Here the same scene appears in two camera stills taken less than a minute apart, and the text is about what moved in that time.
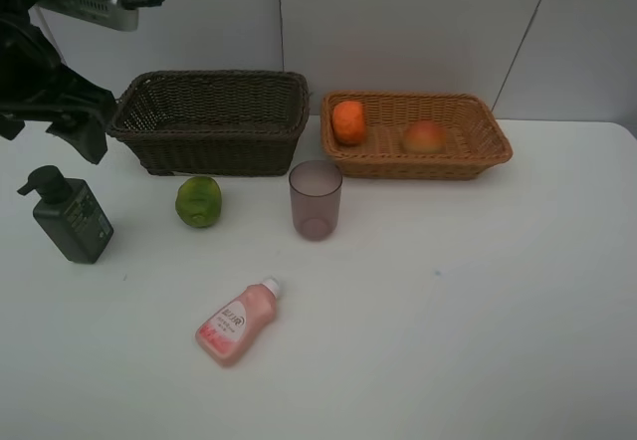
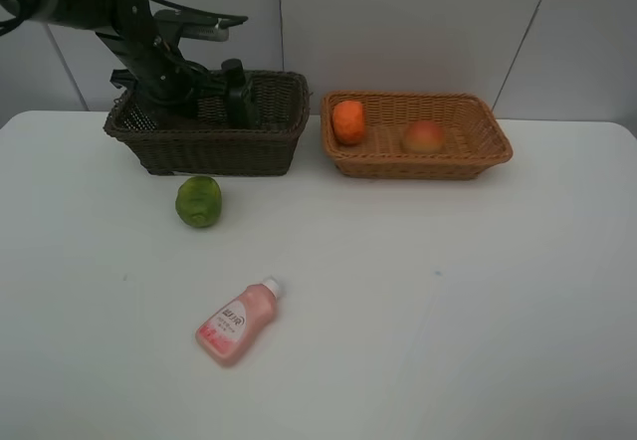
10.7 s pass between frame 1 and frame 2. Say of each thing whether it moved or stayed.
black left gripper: moved
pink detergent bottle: stayed
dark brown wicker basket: stayed
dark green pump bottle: moved
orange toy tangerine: stayed
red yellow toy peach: stayed
